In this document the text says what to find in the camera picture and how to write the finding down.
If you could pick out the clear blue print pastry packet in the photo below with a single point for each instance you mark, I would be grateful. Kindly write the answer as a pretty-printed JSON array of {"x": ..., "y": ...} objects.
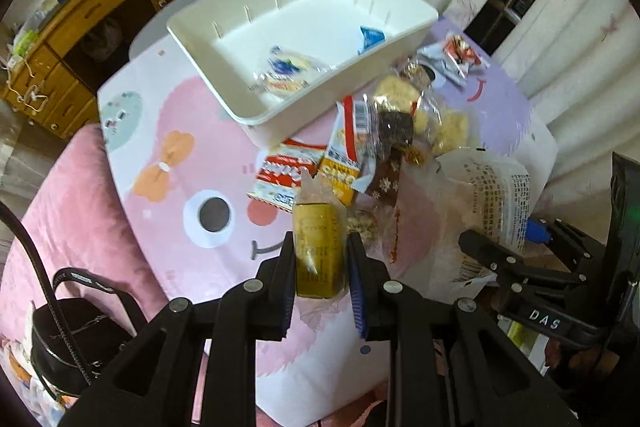
[{"x": 287, "y": 74}]

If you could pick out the clear nut snack packet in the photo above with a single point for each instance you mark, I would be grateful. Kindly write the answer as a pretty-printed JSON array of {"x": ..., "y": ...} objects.
[{"x": 362, "y": 224}]

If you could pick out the white plastic bin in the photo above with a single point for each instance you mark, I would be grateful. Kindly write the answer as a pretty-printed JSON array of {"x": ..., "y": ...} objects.
[{"x": 310, "y": 7}]

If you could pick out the small blue packet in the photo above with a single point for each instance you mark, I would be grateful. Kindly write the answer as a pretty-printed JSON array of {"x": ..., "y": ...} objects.
[{"x": 371, "y": 39}]

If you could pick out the clear packet of round cookies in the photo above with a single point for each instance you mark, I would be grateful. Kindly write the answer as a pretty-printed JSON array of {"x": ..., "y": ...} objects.
[{"x": 395, "y": 92}]

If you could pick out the large clear pastry bag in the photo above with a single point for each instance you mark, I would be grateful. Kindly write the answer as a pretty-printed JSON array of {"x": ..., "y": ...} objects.
[{"x": 480, "y": 187}]

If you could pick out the wooden cabinet desk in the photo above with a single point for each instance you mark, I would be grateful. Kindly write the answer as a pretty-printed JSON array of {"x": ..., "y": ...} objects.
[{"x": 55, "y": 52}]

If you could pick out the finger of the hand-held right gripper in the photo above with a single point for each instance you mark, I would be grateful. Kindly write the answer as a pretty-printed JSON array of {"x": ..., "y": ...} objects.
[
  {"x": 575, "y": 248},
  {"x": 492, "y": 257}
]

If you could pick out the red silver snack packet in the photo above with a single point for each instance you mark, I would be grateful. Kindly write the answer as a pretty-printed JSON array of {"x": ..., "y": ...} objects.
[{"x": 457, "y": 52}]

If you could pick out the cartoon printed tablecloth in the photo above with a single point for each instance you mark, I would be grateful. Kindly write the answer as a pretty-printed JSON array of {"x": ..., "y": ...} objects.
[{"x": 190, "y": 187}]

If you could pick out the yellow white oat bar packet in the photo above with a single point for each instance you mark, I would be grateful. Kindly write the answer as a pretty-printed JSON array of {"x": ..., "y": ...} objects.
[{"x": 350, "y": 132}]

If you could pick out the red white cookie packet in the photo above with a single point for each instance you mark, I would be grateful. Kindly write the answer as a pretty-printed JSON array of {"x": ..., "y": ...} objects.
[{"x": 280, "y": 172}]

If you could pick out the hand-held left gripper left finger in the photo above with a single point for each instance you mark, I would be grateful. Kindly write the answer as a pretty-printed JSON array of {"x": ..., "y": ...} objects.
[{"x": 287, "y": 302}]

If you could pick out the golden yellow snack packet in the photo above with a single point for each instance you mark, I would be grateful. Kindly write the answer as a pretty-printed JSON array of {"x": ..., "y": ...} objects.
[{"x": 315, "y": 237}]

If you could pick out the brown snowflake snack packet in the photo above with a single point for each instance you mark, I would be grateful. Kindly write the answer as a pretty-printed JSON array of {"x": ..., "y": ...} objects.
[{"x": 387, "y": 179}]

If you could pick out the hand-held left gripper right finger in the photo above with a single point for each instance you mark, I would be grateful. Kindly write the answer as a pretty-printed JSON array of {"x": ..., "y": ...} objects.
[{"x": 357, "y": 294}]

